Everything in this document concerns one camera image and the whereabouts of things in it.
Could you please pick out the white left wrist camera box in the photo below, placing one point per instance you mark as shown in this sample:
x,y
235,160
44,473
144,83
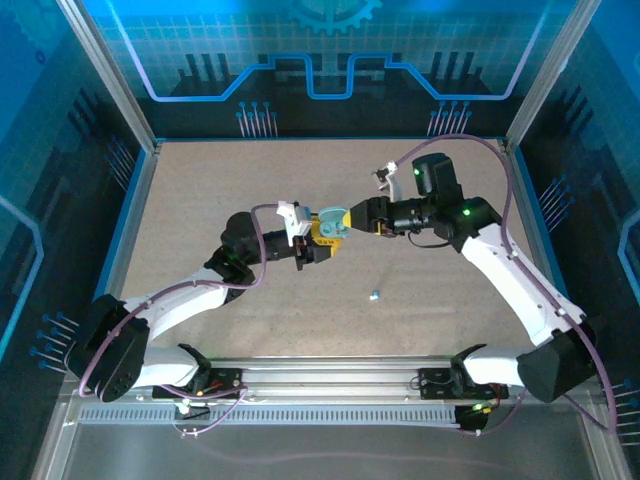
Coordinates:
x,y
297,220

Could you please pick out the aluminium frame post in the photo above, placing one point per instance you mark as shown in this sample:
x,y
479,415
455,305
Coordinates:
x,y
547,75
118,85

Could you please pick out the aluminium left frame post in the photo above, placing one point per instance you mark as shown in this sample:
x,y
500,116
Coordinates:
x,y
118,85

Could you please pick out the black control box with LEDs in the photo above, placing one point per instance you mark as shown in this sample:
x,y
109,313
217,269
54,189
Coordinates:
x,y
467,420

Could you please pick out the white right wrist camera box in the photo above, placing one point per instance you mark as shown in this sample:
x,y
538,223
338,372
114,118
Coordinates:
x,y
395,189

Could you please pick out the grey metal shelf panel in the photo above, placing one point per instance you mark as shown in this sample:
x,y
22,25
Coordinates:
x,y
325,460

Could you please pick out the teal earbud charging case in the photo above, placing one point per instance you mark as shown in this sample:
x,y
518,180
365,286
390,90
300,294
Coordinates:
x,y
331,216

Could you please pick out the aluminium left table side rail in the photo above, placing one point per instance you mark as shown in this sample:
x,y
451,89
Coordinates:
x,y
131,220

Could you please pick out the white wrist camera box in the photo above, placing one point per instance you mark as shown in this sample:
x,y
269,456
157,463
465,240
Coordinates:
x,y
395,189
297,220

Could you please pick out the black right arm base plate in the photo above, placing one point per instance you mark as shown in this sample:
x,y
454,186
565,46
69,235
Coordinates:
x,y
432,382

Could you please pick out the aluminium right table side rail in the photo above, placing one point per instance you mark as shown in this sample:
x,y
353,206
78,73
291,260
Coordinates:
x,y
539,260

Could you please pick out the aluminium base rail beam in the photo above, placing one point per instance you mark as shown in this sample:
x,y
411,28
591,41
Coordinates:
x,y
330,375

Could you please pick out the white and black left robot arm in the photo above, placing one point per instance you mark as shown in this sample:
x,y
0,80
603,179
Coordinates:
x,y
175,300

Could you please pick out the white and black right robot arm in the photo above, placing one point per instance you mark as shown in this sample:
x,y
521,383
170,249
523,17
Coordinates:
x,y
520,290

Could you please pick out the aluminium right frame post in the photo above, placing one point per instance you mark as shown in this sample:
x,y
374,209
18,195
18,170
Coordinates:
x,y
547,75

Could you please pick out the aluminium table side rail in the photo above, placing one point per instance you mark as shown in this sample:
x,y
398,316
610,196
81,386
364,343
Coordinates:
x,y
539,260
131,220

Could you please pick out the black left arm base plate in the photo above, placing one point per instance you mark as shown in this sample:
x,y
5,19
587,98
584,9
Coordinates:
x,y
227,377

